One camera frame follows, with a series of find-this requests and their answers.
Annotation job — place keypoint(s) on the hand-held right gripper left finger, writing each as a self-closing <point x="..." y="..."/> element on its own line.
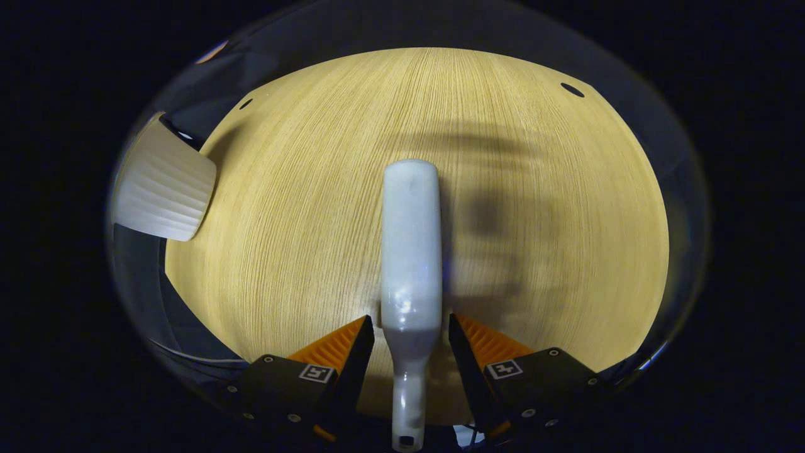
<point x="352" y="371"/>

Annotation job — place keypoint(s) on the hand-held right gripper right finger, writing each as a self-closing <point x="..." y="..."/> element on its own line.
<point x="468" y="371"/>

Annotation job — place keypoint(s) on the white ribbed garbage bin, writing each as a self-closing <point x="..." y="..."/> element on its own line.
<point x="163" y="189"/>

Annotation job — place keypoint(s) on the wooden desktop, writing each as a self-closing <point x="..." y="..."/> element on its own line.
<point x="295" y="220"/>

